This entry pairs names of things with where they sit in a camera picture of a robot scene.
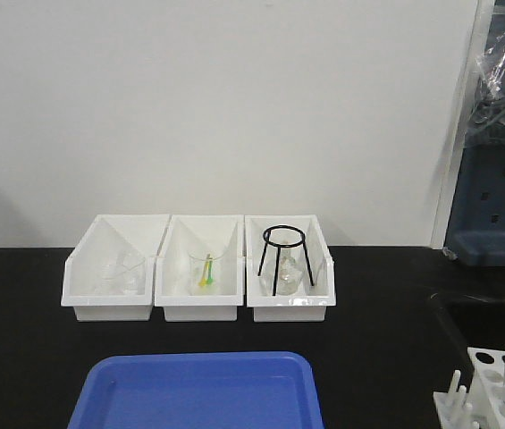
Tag blue-grey pegboard drying rack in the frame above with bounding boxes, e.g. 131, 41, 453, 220
443, 1, 505, 266

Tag white test tube rack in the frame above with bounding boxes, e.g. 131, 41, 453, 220
433, 347, 505, 428

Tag glass flask under tripod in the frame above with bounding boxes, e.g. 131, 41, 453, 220
260, 246, 304, 296

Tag right white storage bin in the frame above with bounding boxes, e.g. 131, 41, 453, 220
245, 214, 336, 322

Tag white storage bin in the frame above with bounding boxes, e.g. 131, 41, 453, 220
154, 214, 245, 322
61, 214, 170, 322
245, 214, 336, 322

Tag middle white storage bin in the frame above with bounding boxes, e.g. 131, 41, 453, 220
154, 214, 245, 322

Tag beaker with yellow green droppers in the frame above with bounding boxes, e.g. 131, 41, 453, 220
188, 250, 224, 296

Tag glass beakers in left bin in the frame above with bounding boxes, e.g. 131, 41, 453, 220
94, 250, 146, 296

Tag left white storage bin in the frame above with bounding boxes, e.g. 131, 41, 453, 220
61, 214, 170, 322

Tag blue plastic tray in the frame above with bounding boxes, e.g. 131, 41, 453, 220
68, 351, 324, 428

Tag black lab sink basin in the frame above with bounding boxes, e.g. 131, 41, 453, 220
428, 292, 505, 354

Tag black wire tripod stand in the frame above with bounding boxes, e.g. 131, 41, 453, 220
257, 224, 316, 297

